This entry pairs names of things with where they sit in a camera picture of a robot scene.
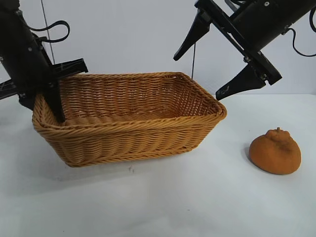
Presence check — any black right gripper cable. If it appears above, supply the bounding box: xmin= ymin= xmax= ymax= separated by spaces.
xmin=286 ymin=7 xmax=316 ymax=56

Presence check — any bumpy orange fruit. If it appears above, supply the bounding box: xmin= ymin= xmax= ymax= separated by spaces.
xmin=248 ymin=127 xmax=302 ymax=175

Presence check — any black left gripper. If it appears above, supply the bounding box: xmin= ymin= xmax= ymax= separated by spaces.
xmin=0 ymin=0 xmax=88 ymax=123

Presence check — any black left gripper strap cable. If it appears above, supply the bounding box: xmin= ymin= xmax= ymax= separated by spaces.
xmin=29 ymin=20 xmax=71 ymax=44

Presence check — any woven wicker basket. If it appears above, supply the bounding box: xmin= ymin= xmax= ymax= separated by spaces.
xmin=32 ymin=71 xmax=227 ymax=168

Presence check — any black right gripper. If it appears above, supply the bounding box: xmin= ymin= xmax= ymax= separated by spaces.
xmin=173 ymin=0 xmax=316 ymax=101

